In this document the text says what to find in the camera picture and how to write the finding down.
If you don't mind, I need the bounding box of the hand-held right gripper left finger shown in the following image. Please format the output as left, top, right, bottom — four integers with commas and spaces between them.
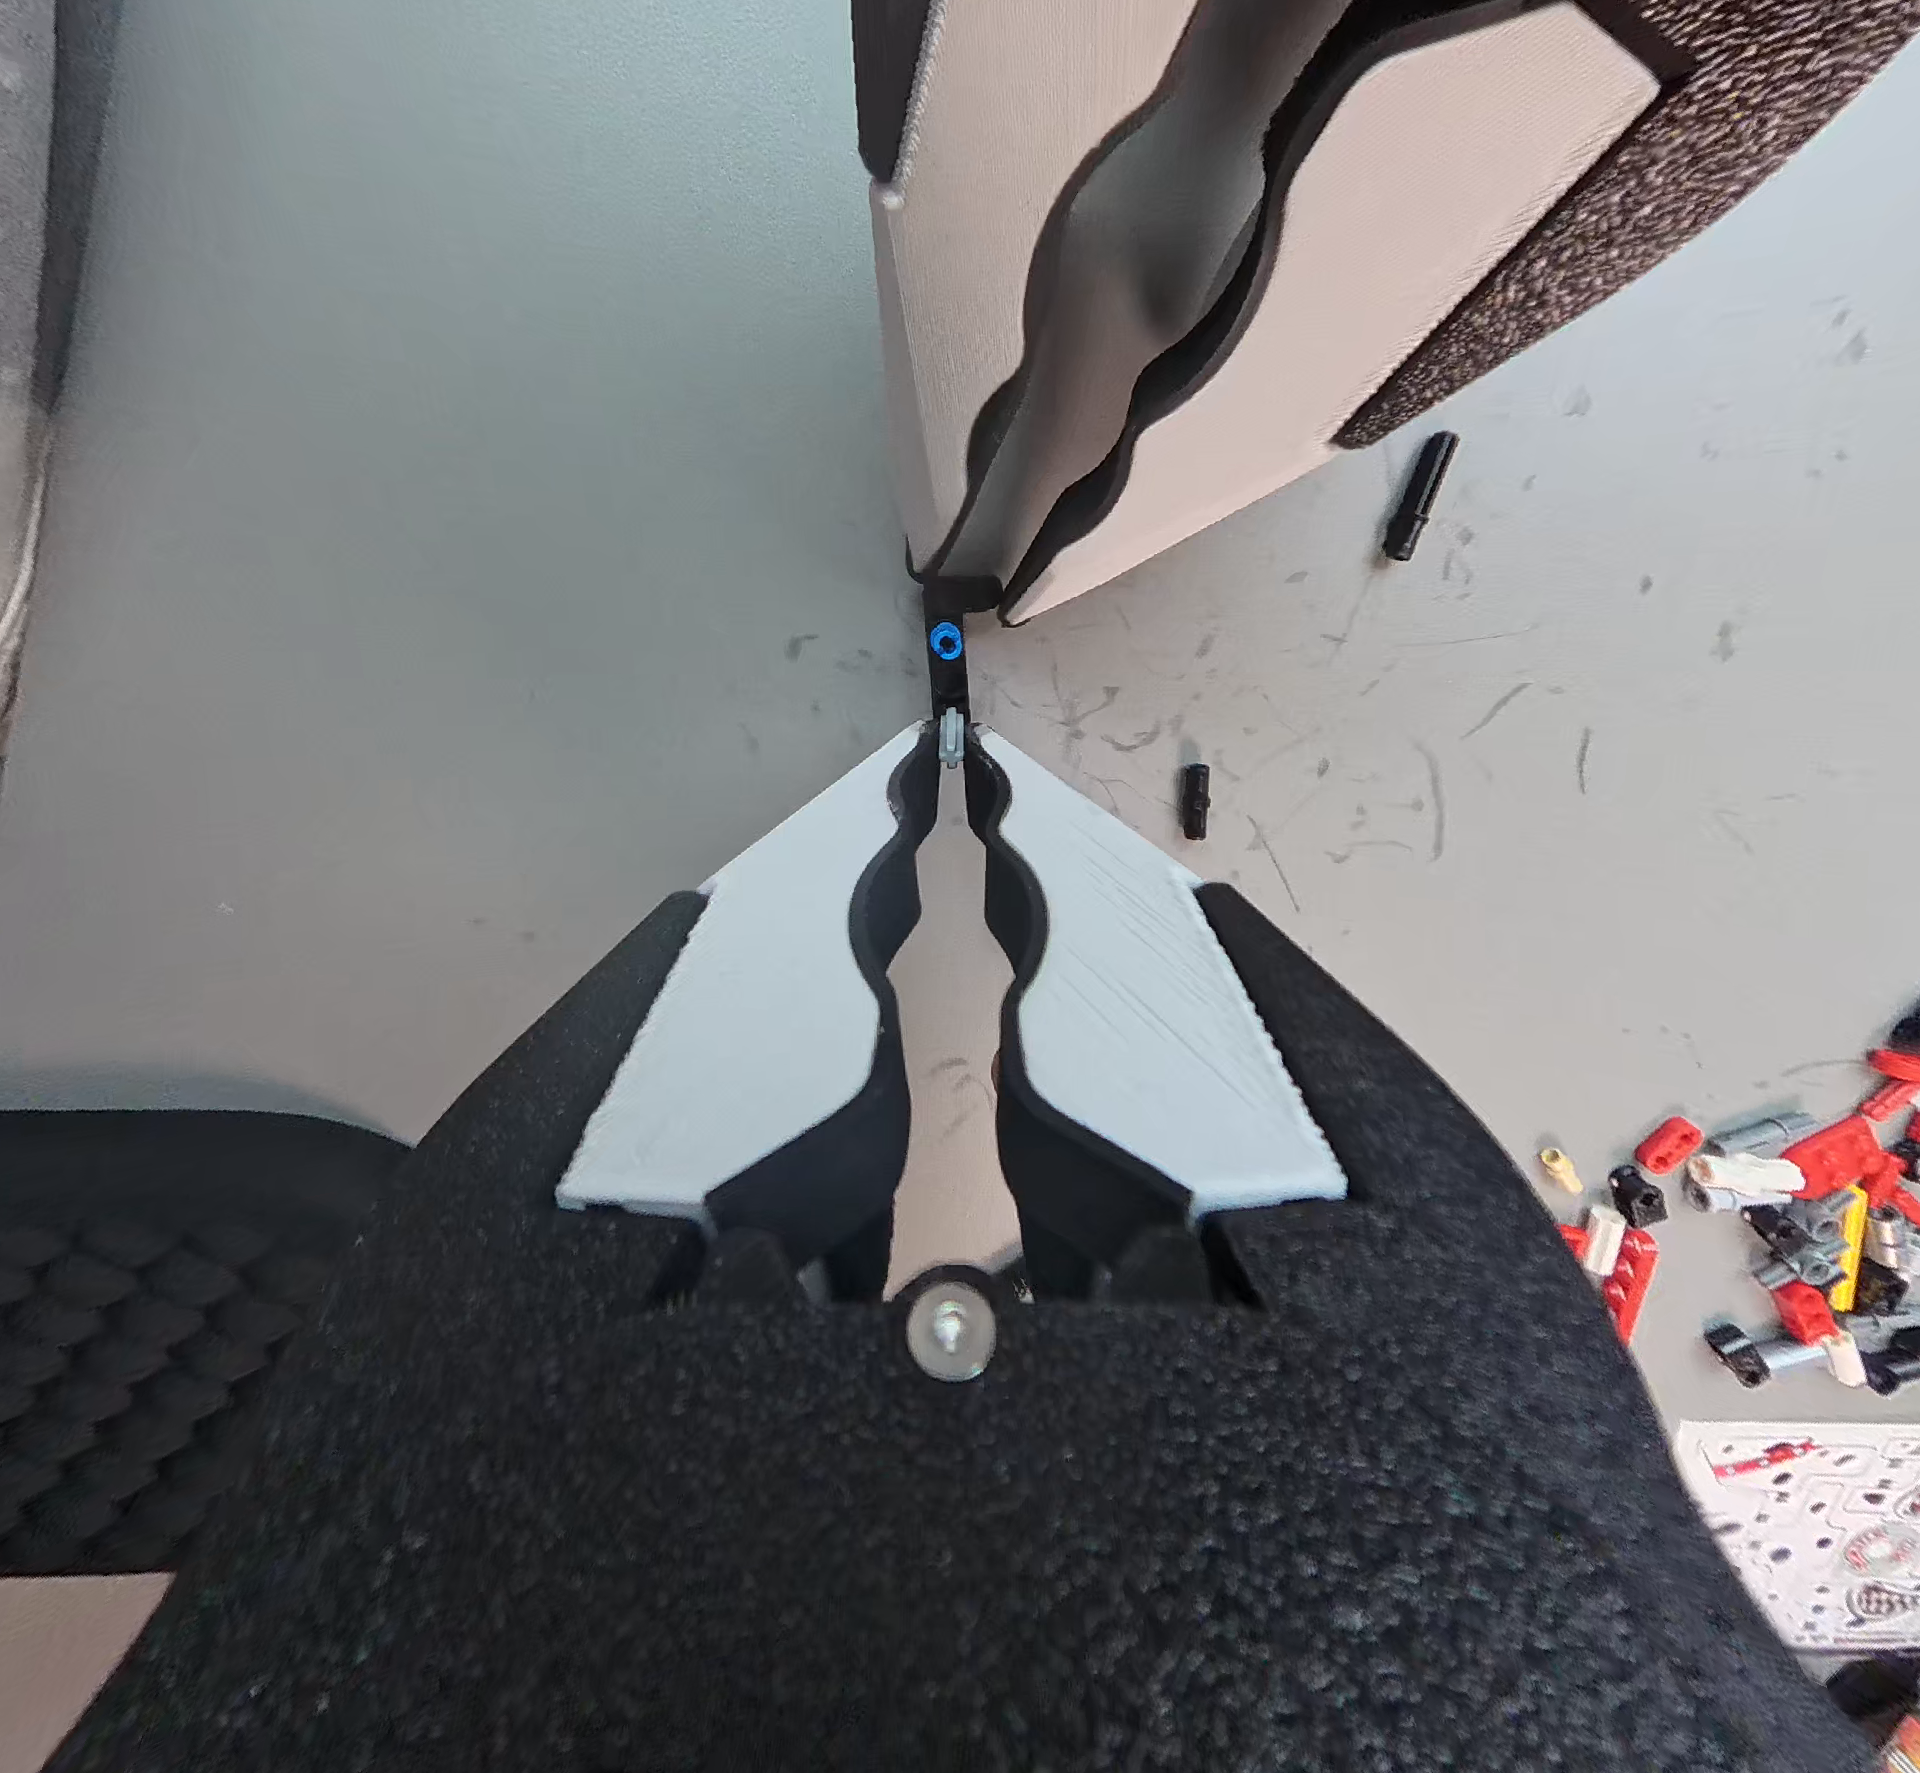
553, 722, 922, 1266

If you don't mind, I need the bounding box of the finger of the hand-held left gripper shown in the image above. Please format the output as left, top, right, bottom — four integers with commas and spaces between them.
996, 0, 1667, 627
869, 0, 1277, 590

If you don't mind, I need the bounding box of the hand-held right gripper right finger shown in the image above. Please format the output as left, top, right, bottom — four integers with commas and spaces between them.
957, 722, 1351, 1273

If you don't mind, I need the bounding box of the black angled toy beam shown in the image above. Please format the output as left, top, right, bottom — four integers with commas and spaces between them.
917, 574, 1004, 711

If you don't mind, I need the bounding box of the grey desk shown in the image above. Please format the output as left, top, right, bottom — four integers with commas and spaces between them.
0, 0, 1920, 1701

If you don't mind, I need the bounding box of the long black toy pin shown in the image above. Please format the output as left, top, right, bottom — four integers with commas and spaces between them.
1379, 429, 1460, 563

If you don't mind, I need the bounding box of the long red toy beam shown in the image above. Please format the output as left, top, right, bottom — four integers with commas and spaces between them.
1600, 1225, 1662, 1344

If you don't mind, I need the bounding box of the white curved toy piece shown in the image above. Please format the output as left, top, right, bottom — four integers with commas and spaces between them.
1684, 1151, 1809, 1212

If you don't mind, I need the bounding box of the black mesh cushion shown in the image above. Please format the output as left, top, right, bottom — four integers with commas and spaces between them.
0, 1105, 414, 1579

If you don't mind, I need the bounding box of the pile of mixed toy pieces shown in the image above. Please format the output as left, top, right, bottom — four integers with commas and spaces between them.
1702, 1000, 1920, 1399

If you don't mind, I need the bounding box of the printed instruction sheet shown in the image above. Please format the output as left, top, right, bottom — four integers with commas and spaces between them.
1667, 1415, 1920, 1657

